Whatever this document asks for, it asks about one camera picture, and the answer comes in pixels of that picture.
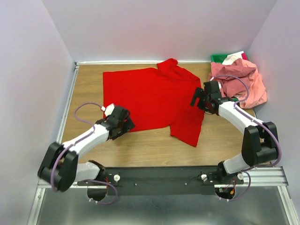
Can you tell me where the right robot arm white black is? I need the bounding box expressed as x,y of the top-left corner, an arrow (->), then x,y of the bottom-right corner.
190,81 -> 281,184

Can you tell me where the aluminium frame rail front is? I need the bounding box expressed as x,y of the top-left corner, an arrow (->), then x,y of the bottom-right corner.
37,167 -> 289,188

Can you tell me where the magenta cloth in bin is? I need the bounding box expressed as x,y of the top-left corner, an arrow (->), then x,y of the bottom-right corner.
241,53 -> 248,60

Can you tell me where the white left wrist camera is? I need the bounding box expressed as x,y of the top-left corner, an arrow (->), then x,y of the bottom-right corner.
101,104 -> 115,117

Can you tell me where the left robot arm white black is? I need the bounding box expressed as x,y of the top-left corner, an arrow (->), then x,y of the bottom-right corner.
37,104 -> 135,192

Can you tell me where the white cloth in bin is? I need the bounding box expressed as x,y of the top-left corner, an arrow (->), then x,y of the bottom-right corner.
222,51 -> 244,65

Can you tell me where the red t shirt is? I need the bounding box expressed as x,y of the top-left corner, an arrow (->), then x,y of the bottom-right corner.
103,59 -> 204,147

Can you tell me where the aluminium frame rail left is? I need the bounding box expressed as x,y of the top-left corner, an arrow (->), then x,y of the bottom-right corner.
51,61 -> 79,143

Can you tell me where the pink t shirt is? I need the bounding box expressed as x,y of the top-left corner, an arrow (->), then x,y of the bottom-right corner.
209,59 -> 267,109

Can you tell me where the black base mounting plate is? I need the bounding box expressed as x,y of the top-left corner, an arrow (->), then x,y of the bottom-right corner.
77,166 -> 244,197

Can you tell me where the green plastic bin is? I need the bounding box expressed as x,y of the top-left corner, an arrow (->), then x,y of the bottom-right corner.
210,54 -> 228,64

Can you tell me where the aluminium frame rail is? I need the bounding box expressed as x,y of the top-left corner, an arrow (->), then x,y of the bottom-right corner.
51,61 -> 79,143
37,167 -> 289,188

